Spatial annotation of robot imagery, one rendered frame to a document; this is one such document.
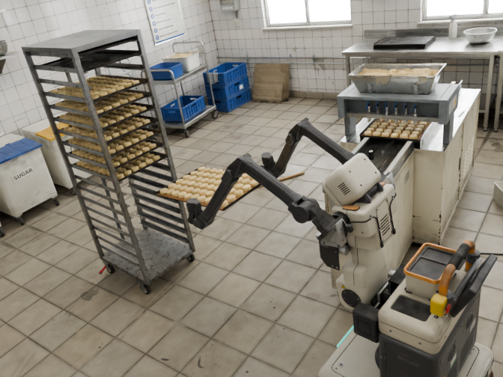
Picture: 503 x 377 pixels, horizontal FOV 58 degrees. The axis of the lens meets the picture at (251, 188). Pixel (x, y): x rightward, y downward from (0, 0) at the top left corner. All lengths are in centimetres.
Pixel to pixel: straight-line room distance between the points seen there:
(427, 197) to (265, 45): 460
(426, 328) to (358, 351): 69
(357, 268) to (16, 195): 380
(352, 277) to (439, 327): 44
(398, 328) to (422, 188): 156
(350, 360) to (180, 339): 118
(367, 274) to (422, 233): 143
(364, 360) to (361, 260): 59
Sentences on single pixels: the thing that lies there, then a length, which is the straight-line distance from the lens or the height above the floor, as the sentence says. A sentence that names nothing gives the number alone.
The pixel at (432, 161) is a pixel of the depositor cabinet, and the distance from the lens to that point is 323.
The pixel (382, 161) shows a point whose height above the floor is 84.
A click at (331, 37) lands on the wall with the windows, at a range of 677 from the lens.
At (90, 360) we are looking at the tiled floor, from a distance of 330.
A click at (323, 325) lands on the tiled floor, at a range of 306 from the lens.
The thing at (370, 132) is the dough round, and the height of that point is 92.
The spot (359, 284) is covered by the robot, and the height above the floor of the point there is 76.
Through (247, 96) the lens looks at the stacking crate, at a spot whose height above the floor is 9.
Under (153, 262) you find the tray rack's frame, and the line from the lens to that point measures 364.
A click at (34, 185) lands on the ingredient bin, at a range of 521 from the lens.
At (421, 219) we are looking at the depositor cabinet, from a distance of 347.
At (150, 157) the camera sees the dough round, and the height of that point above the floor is 97.
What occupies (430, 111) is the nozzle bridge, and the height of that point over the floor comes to 107.
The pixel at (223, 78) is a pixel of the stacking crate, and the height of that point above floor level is 52.
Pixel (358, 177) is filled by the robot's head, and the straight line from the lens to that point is 193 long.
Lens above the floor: 217
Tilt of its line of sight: 28 degrees down
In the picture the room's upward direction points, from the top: 10 degrees counter-clockwise
